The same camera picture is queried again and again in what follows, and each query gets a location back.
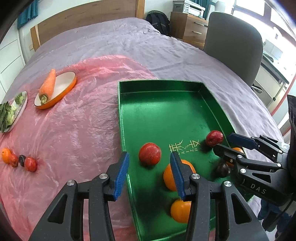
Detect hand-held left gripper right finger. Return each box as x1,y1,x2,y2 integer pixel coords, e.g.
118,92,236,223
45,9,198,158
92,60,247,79
169,152,270,241

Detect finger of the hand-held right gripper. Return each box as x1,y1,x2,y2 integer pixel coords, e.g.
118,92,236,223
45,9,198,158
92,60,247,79
213,143,284,180
228,133,290,163

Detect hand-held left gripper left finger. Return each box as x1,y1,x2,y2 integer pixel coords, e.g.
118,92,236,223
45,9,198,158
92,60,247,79
28,152,130,241

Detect orange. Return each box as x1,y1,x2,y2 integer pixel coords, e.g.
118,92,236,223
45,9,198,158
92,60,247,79
170,199,192,223
225,147,245,167
1,148,12,164
163,159,196,192

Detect red apple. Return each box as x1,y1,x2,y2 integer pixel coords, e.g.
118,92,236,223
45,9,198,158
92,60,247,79
206,130,224,147
138,143,162,166

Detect green box tray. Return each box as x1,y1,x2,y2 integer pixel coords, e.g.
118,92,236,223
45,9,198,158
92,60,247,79
117,80,255,241

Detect person's blue trousers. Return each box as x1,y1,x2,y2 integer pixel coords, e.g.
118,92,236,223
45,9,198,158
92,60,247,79
257,199,296,233

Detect pink plastic sheet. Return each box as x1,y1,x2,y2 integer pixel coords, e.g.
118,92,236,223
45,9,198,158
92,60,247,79
0,55,162,241

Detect white desk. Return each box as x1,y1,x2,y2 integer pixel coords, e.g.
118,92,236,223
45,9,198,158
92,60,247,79
254,38,290,107

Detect red tomato on sheet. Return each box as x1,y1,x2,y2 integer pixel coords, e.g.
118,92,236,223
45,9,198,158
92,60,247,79
24,157,37,172

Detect grey chair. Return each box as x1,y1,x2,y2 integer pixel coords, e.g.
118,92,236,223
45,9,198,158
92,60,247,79
203,11,264,93

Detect red plum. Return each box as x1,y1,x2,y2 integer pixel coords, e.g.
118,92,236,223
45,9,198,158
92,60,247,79
9,153,19,168

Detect orange oval dish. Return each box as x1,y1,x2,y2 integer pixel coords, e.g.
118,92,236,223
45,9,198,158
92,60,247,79
34,71,77,110

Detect carrot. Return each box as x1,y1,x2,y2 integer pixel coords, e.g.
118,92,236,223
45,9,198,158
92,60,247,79
38,69,56,105

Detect white oval plate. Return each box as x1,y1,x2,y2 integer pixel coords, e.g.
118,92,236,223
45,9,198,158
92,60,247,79
0,91,28,133

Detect wooden nightstand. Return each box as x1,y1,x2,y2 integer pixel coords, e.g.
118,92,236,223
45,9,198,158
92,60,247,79
170,11,208,50

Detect window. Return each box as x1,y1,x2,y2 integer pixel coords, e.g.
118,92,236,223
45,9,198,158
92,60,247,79
231,0,296,40

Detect green bok choy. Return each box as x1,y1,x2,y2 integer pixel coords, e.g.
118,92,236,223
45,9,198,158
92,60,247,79
0,92,26,132

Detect white printer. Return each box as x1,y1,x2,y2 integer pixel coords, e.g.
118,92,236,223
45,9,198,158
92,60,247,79
172,0,206,19

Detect black backpack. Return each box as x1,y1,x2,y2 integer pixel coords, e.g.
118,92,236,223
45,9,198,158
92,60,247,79
146,10,171,36

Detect white wardrobe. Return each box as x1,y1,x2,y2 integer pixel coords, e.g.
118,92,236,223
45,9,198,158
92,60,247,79
0,30,26,93

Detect wooden headboard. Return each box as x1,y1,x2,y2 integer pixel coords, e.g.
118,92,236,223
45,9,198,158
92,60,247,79
30,0,146,52

